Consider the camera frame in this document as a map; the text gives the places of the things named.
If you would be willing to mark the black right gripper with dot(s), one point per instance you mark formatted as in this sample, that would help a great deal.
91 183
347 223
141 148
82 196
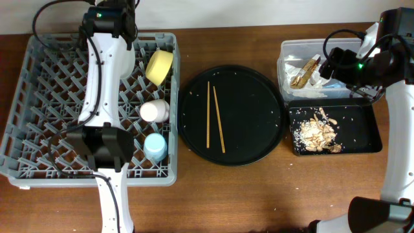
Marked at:
345 57

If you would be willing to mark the brown snack wrapper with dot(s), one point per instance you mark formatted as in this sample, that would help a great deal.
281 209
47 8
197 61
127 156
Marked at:
305 73

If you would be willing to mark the food scraps pile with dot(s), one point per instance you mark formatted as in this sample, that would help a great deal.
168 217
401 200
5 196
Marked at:
316 133

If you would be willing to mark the yellow plastic bowl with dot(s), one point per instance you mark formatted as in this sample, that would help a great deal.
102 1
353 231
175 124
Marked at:
159 66

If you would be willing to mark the pink plastic cup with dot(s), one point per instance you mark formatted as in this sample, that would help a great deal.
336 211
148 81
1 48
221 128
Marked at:
155 111

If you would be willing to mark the light blue plastic cup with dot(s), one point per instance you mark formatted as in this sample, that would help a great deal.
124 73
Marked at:
155 147

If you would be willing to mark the white round plate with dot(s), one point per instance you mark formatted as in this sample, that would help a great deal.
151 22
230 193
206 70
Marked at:
127 62

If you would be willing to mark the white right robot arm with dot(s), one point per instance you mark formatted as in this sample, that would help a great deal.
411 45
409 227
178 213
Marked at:
384 62

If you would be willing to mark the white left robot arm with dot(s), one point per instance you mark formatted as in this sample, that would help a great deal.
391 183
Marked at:
108 29

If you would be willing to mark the clear plastic waste bin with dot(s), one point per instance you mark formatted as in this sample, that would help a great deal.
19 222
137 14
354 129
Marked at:
293 56

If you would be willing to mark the black rectangular waste tray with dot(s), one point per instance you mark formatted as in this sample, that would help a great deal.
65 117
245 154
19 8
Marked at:
358 131

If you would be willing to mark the grey plastic dishwasher rack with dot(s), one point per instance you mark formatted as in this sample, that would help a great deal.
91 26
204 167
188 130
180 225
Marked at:
49 97

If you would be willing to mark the round black tray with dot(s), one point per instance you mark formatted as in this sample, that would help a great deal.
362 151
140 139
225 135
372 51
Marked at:
252 111

